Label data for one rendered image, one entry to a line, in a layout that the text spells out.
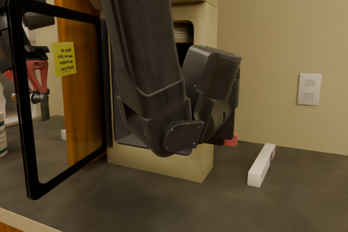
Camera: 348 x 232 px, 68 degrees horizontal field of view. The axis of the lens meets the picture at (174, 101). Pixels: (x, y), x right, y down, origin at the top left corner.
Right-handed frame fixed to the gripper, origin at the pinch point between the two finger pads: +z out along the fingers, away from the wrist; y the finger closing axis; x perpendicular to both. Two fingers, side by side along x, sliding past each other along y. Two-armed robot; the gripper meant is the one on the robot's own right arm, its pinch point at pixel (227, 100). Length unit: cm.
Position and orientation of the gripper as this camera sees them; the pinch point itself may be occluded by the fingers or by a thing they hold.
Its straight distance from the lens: 52.4
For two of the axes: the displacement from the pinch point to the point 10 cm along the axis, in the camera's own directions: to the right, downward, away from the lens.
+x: -9.1, -0.8, 4.1
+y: 0.0, -9.8, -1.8
